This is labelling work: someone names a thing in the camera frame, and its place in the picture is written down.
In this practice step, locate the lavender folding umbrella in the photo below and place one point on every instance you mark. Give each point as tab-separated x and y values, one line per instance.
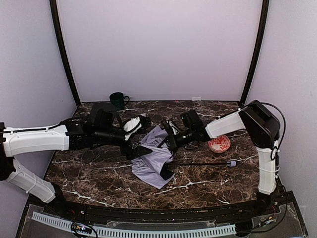
152	168

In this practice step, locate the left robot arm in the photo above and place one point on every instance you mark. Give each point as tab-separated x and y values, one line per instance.
101	126

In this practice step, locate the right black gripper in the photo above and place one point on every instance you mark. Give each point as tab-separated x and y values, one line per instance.
170	138

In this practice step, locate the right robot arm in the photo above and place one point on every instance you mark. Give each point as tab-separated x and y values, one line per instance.
264	129

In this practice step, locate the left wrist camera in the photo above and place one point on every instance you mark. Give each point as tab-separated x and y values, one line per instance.
135	124

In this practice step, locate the black frame post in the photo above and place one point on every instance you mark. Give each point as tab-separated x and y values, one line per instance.
256	52
63	53

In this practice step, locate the dark green mug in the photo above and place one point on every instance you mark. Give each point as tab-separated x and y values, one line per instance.
119	100

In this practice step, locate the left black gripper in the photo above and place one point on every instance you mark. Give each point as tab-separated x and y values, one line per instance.
130	146

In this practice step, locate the black front rail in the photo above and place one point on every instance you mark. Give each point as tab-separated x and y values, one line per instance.
102	214

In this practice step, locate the red patterned ceramic bowl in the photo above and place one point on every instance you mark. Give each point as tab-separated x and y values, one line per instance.
220	144

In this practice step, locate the grey slotted cable duct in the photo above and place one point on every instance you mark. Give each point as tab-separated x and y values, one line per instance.
134	232

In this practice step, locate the left black frame post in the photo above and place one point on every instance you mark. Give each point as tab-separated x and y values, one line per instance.
63	53

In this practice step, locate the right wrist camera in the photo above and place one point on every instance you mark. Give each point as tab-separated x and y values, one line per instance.
170	127

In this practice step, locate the right black frame post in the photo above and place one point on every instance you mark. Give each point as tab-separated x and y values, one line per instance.
256	52

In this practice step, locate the small circuit board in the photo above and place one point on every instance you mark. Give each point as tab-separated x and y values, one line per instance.
80	229

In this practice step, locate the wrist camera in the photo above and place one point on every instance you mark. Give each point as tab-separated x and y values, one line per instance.
170	127
135	124

